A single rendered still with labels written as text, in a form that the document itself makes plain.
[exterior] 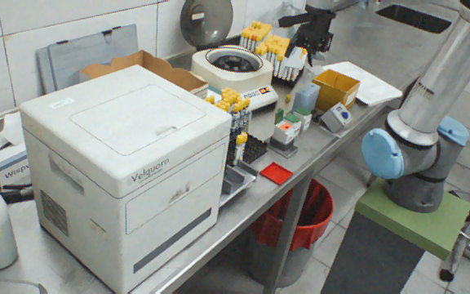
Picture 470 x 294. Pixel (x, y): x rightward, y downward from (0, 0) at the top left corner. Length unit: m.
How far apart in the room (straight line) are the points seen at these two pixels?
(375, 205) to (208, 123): 0.53
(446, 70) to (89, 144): 0.66
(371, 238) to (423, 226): 0.16
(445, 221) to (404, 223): 0.12
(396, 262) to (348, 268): 0.16
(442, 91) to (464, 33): 0.12
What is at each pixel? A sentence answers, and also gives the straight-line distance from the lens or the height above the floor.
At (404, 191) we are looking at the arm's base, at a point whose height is 0.95.
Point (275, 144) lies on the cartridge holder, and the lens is 1.25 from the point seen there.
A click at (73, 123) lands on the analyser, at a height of 1.17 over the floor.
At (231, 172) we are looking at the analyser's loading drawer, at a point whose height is 0.93.
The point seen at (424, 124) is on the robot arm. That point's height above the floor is 1.18.
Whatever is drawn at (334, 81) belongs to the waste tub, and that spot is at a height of 0.94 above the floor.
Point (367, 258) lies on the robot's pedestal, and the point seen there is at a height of 0.71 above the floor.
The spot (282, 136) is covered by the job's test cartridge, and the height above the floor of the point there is 0.93.
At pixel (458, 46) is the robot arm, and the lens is 0.89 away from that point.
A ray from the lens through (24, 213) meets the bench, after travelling 1.05.
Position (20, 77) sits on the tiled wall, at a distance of 1.28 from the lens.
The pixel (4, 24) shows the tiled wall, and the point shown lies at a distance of 1.21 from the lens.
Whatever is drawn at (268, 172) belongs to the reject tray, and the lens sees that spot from 1.17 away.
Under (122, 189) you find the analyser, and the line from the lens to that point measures 0.67.
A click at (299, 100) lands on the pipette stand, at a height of 0.95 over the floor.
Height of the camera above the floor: 1.59
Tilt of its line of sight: 35 degrees down
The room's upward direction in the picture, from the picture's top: 10 degrees clockwise
